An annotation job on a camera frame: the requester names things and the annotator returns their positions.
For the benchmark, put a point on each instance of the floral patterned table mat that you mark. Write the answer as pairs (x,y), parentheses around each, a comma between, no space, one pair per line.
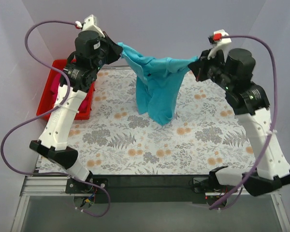
(202,135)

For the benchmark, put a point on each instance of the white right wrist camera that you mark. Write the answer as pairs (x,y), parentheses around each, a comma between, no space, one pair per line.
(218,42)

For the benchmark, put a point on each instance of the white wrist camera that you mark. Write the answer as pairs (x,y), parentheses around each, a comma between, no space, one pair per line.
(89,24)
(218,42)

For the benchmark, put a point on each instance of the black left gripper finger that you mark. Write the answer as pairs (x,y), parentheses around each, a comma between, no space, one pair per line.
(112,57)
(115,50)

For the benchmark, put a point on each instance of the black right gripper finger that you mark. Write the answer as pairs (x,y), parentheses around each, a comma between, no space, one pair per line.
(201,62)
(196,68)

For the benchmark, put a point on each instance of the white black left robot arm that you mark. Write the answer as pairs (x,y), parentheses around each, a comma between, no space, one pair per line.
(75,83)

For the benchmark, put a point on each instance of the aluminium frame rail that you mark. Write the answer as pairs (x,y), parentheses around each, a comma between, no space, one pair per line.
(44,185)

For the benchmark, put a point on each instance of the turquoise t shirt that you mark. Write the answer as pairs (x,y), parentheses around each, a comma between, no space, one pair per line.
(157,84)

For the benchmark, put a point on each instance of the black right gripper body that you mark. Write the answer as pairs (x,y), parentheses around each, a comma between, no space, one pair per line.
(201,66)

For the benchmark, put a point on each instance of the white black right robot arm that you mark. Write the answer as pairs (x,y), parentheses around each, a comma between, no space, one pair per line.
(252,109)

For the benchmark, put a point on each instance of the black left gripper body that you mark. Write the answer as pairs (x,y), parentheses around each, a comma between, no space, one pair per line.
(110,49)

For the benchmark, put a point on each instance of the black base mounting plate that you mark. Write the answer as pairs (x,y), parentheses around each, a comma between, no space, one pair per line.
(159,188)

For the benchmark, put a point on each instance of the magenta t shirt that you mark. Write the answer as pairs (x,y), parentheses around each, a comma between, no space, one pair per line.
(54,91)

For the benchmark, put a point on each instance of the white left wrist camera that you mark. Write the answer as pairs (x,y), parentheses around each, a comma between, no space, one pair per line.
(89,24)

